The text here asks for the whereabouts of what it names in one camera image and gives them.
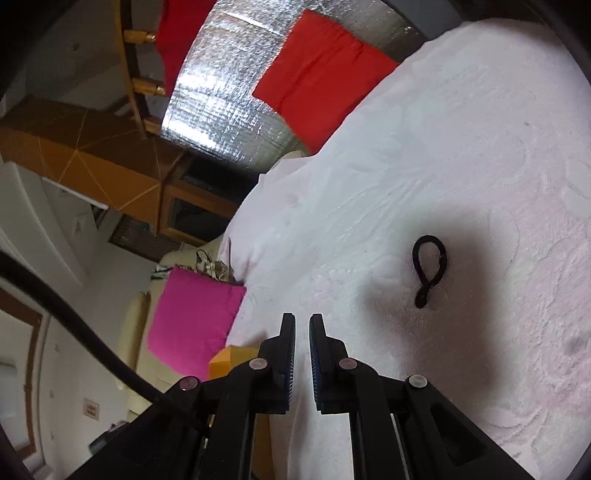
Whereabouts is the red cushion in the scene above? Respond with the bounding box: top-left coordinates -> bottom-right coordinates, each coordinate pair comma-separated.
252,10 -> 402,155

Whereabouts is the white textured towel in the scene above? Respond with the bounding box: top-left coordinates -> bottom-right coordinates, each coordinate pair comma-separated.
217,18 -> 591,480

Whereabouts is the beige patterned pouch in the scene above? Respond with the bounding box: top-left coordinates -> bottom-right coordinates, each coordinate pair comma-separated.
196,249 -> 232,282

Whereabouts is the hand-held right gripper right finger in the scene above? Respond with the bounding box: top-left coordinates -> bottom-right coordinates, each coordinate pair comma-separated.
309,313 -> 532,480

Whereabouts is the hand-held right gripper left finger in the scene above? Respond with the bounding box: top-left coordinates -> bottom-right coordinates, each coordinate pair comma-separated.
69,313 -> 297,480

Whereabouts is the silver foil sheet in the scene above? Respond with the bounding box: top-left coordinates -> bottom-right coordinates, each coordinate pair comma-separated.
161,0 -> 426,174

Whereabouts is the wooden glass-door cabinet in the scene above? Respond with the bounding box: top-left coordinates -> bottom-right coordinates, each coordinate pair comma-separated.
157,152 -> 259,245

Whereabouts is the small orange box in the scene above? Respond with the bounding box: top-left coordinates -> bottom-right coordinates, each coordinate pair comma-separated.
209,345 -> 278,480

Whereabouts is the cream sofa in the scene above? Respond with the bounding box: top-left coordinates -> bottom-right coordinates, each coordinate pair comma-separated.
117,231 -> 232,421

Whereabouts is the pink cushion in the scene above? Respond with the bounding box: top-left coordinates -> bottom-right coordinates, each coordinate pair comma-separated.
147,265 -> 247,381

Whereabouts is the wooden rail frame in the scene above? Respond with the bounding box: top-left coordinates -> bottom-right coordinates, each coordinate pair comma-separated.
117,0 -> 167,139

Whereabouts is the black hair tie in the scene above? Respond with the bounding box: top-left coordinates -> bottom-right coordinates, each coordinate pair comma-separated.
412,235 -> 448,308

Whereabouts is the pale pink sheet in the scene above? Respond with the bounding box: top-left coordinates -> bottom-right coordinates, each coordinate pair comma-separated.
217,157 -> 319,282

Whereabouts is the red hanging cloth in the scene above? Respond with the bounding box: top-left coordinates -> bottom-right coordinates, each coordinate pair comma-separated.
156,0 -> 218,95

